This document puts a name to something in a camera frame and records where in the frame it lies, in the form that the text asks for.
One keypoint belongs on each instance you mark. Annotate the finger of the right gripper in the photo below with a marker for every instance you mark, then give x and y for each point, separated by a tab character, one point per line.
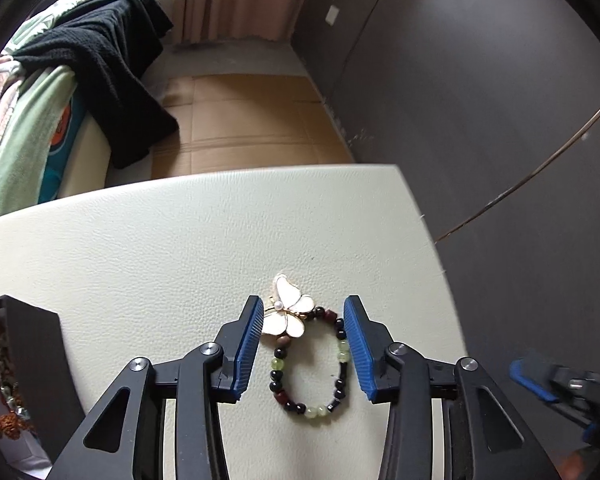
533	374

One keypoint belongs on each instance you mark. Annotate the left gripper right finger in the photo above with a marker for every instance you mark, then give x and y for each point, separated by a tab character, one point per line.
484	437

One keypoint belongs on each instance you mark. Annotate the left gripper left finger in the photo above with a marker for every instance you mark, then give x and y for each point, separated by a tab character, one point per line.
122	436

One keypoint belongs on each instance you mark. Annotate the black jewelry box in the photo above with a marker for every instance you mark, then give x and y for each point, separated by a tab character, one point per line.
39	406

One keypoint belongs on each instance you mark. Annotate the person right hand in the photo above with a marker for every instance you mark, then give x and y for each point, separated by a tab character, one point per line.
580	464

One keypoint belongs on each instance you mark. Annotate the cardboard floor sheets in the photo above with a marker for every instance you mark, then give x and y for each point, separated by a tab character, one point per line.
245	121

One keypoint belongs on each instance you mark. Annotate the black knit blanket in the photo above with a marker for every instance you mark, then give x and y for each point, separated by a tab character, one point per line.
109	45

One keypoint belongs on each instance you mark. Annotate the white wall socket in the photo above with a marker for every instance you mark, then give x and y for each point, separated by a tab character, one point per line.
332	15

